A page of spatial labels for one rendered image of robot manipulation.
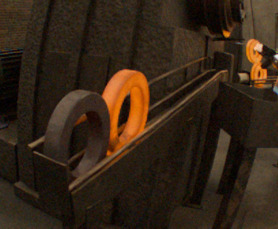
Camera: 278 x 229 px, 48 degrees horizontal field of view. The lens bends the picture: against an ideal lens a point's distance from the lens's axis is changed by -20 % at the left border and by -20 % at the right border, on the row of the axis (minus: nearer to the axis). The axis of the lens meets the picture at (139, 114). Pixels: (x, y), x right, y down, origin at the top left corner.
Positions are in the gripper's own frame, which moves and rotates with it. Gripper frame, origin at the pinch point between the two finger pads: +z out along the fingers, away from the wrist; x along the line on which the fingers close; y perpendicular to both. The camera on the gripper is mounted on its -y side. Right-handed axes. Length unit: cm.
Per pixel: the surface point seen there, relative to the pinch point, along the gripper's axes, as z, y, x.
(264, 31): 133, -8, -179
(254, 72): -6.2, -14.1, 1.2
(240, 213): -61, -73, 29
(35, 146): -82, 0, 148
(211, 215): -53, -75, 45
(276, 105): -81, 7, 82
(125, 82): -72, 7, 127
